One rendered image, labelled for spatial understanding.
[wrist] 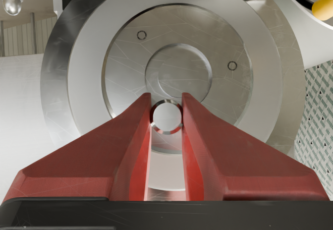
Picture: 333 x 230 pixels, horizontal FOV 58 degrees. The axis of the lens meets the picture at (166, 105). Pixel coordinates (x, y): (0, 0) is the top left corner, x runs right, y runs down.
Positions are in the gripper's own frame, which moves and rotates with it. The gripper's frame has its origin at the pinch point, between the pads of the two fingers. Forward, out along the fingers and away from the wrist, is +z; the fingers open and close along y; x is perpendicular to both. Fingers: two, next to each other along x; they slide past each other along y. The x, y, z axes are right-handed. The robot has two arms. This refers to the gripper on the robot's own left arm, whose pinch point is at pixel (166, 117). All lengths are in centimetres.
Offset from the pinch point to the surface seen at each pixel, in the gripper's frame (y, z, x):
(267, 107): -5.3, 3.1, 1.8
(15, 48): 175, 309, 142
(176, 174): -0.5, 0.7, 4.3
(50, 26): 127, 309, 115
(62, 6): 5.9, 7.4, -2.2
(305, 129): -17.5, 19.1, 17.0
